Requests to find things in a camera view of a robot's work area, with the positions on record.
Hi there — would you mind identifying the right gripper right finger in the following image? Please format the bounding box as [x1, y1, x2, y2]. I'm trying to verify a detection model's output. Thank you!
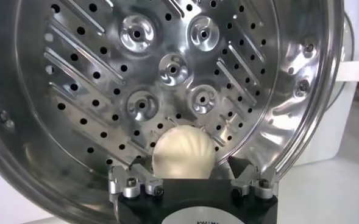
[227, 155, 280, 200]

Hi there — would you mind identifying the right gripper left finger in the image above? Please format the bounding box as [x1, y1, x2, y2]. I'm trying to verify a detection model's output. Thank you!
[108, 155, 165, 201]

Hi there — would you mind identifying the white steamed baozi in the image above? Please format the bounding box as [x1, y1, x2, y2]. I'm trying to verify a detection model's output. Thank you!
[152, 125, 216, 180]

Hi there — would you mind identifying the perforated stainless steel steamer basket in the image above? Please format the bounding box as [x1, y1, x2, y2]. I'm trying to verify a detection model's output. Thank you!
[0, 0, 359, 224]

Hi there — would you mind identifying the white electric cooker pot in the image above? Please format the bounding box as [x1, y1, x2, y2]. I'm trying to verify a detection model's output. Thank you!
[294, 80, 358, 167]

